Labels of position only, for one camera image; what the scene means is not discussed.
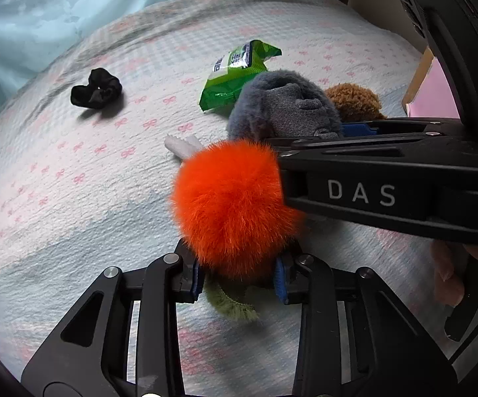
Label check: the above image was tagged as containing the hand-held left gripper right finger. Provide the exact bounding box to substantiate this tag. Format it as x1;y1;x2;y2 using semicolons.
274;248;458;397

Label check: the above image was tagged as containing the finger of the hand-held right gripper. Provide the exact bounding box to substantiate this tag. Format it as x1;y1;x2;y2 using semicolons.
264;133;473;158
341;118;469;137

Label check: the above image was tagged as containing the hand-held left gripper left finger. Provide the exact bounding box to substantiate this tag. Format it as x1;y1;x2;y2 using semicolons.
21;240;205;397

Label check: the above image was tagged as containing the green fuzzy cloth piece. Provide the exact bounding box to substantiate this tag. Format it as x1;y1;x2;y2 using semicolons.
204;275;261;322

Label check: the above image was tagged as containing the grey fluffy plush slipper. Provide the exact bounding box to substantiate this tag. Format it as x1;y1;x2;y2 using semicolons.
227;71;344;141

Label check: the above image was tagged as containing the orange fluffy pompom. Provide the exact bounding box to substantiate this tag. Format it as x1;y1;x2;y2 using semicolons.
170;138;306;280

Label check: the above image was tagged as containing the person's right hand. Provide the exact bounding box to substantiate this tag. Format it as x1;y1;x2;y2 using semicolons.
430;240;469;307

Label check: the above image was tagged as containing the brown curly plush toy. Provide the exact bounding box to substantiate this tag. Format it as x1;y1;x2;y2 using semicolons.
325;83;388;122

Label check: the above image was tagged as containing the pink cardboard box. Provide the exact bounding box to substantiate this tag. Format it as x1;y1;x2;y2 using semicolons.
408;56;461;119

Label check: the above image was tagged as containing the bow-print bed blanket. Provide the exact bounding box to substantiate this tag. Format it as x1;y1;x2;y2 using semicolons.
0;0;478;397

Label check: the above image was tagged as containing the green snack packet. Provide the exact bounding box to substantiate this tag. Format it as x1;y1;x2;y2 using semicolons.
199;39;283;112

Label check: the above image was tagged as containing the white crinkled packet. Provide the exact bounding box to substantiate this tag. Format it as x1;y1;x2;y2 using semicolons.
165;133;205;160

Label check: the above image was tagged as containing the black scrunchie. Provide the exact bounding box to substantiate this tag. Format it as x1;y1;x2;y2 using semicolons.
70;68;123;110

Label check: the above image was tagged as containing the light blue cloth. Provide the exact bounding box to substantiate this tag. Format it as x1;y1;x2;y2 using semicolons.
0;0;224;118

